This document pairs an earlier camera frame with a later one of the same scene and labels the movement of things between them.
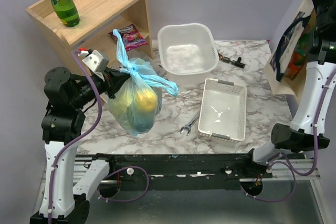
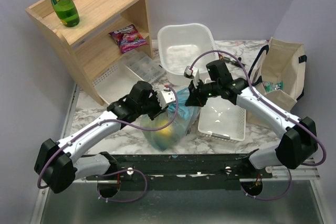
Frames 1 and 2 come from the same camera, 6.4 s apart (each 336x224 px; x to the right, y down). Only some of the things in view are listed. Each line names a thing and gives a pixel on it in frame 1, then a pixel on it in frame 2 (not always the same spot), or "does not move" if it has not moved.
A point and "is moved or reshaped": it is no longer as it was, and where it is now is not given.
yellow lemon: (146, 100) is moved or reshaped
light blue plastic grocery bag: (140, 102) → (166, 138)
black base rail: (157, 172) does not move
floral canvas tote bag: (285, 69) → (279, 74)
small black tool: (237, 63) does not move
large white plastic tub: (188, 54) does not move
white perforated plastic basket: (222, 110) does not move
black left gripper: (112, 83) → (153, 106)
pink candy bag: (132, 38) does not move
